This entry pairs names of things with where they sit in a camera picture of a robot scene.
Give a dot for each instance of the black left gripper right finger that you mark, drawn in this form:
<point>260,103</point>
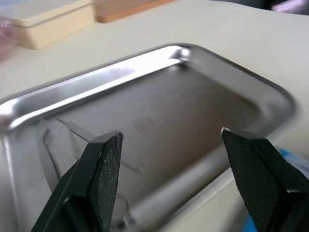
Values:
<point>260,174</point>

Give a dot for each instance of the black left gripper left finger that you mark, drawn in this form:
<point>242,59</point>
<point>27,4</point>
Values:
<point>101,176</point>

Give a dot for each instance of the blue surgical instrument pack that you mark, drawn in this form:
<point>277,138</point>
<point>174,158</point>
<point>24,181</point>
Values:
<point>293,166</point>

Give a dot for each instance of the metal instrument tray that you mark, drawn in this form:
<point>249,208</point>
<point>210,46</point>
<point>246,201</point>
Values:
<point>183,101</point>

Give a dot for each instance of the cream lidded box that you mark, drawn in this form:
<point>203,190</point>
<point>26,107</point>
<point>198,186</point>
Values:
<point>48,21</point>

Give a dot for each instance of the wooden board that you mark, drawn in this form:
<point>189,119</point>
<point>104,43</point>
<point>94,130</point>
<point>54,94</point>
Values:
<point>125,9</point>

